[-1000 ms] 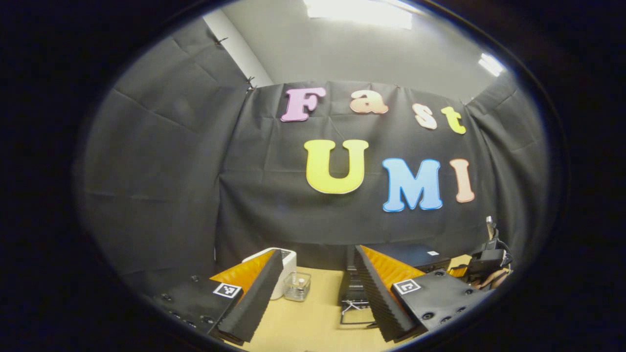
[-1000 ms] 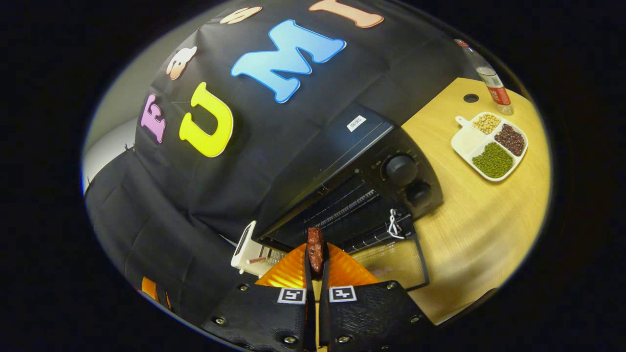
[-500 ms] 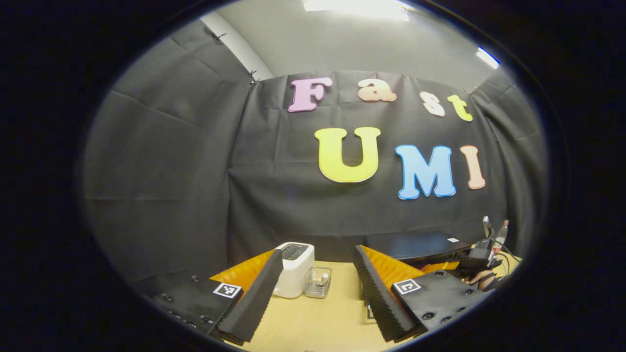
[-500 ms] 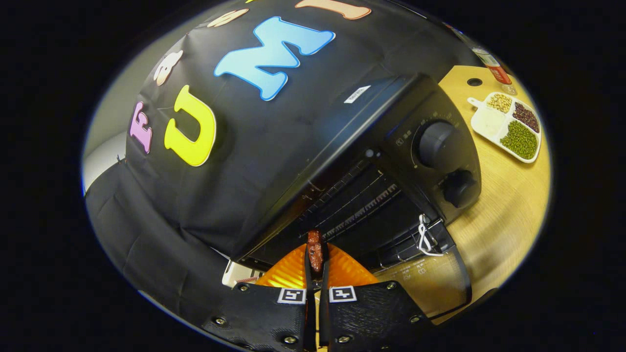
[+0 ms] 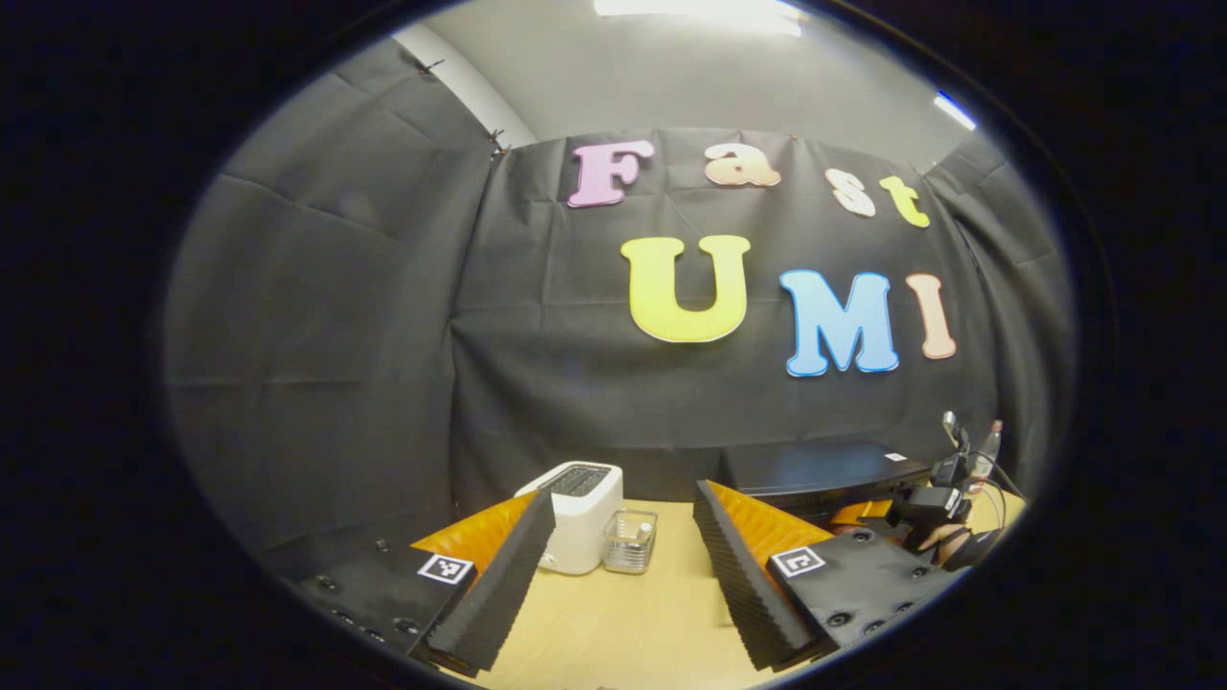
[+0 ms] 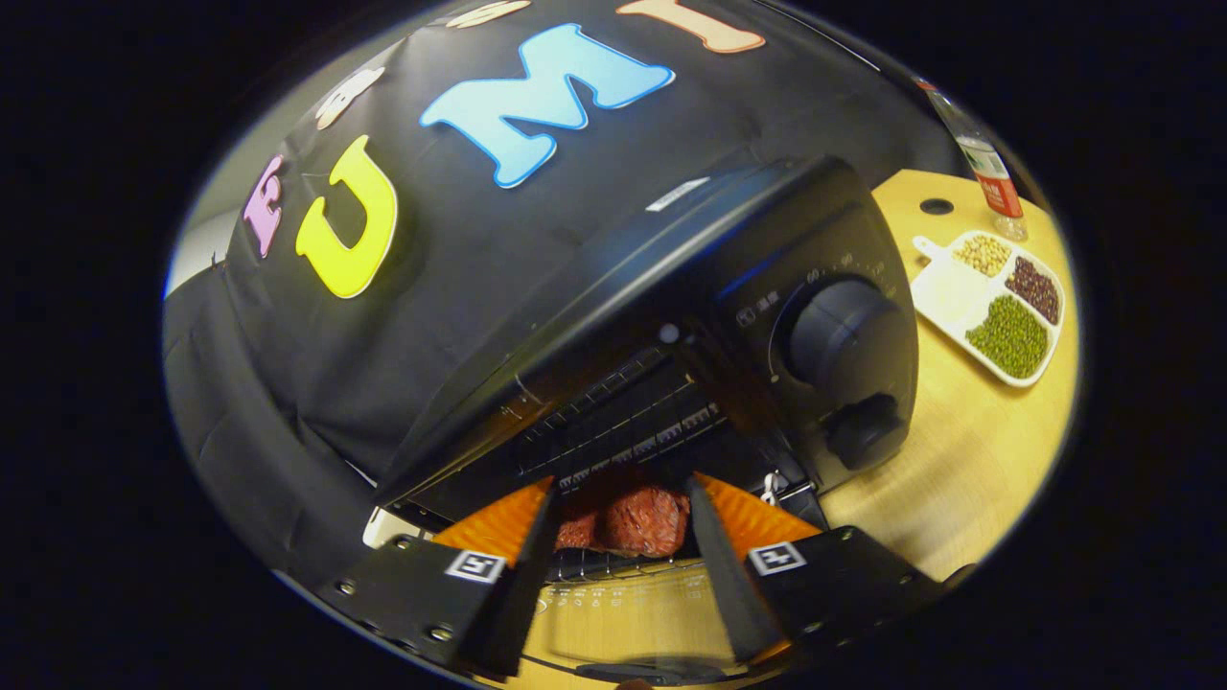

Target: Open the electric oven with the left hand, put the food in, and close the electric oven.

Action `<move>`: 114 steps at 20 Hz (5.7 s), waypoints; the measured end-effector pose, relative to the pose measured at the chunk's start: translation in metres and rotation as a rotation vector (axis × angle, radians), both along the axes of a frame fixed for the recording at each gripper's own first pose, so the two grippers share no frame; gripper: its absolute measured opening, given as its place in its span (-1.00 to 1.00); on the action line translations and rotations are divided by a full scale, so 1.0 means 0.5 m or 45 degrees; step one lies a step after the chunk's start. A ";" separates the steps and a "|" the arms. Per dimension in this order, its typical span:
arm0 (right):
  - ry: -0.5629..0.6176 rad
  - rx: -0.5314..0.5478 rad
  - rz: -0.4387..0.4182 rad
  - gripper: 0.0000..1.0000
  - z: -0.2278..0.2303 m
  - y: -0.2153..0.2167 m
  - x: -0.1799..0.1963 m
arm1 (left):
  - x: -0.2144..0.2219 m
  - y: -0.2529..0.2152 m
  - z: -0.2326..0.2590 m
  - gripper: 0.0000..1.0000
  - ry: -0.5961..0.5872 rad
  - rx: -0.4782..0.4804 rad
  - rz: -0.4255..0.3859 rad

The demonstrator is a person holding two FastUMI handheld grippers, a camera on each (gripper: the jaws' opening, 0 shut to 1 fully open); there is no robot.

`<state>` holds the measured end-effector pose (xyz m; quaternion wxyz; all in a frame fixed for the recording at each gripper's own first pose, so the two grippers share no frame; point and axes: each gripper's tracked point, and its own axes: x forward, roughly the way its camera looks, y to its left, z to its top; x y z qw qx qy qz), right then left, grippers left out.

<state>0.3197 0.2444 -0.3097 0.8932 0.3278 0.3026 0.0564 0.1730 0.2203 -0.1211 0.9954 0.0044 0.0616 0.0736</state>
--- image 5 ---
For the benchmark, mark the black backdrop cloth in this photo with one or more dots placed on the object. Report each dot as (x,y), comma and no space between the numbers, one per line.
(335,335)

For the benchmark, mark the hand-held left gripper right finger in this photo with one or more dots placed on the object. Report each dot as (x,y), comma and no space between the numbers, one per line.
(743,585)

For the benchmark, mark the white toaster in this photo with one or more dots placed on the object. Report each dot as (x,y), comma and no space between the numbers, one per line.
(585,527)

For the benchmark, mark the small ceiling light panel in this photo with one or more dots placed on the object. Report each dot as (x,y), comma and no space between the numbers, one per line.
(955,110)

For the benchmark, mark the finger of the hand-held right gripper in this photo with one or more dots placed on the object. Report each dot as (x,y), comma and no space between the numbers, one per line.
(863,513)

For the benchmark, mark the black electric oven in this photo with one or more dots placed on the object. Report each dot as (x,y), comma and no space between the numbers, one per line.
(815,470)

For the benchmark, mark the clear red label water bottle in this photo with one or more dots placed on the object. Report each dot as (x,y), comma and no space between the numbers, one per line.
(989,450)

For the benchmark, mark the large ceiling light panel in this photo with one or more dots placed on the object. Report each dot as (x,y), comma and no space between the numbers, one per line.
(700,11)

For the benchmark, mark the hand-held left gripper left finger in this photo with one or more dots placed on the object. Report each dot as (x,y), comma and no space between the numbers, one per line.
(503,585)

